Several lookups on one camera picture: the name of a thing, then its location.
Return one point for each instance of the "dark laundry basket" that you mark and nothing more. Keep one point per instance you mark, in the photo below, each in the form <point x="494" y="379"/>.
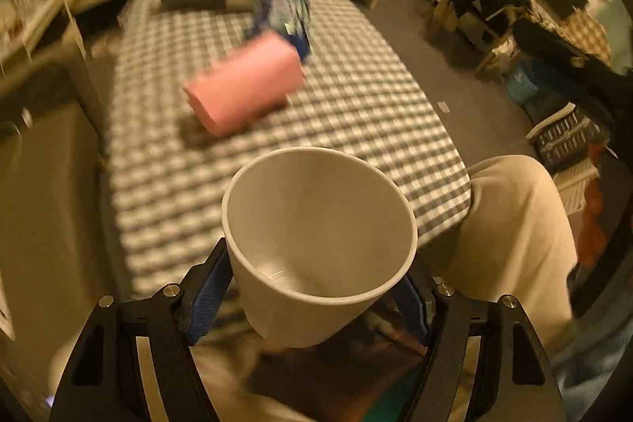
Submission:
<point x="562" y="139"/>

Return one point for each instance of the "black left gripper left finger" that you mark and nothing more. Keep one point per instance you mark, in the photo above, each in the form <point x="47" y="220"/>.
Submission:
<point x="133" y="361"/>

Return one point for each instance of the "grey white checkered tablecloth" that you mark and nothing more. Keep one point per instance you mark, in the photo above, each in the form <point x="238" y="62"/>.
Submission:
<point x="168" y="175"/>

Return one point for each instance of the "dark grey sofa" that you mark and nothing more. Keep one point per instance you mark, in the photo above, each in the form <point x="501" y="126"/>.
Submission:
<point x="59" y="247"/>

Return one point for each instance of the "teal plastic basket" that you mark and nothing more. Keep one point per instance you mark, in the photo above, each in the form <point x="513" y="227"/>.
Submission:
<point x="521" y="85"/>

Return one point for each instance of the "blue label water bottle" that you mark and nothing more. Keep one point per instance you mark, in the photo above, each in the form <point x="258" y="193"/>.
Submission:
<point x="290" y="19"/>

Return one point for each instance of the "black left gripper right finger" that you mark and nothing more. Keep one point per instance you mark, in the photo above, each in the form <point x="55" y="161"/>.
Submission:
<point x="513" y="380"/>

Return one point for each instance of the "pink faceted cup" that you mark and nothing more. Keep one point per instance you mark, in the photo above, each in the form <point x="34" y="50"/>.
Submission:
<point x="251" y="81"/>

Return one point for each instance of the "chair piled with clothes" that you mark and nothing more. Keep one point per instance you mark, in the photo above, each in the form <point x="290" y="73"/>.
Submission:
<point x="487" y="24"/>

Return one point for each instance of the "white plastic cup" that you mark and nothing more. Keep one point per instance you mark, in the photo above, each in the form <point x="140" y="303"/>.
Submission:
<point x="315" y="237"/>

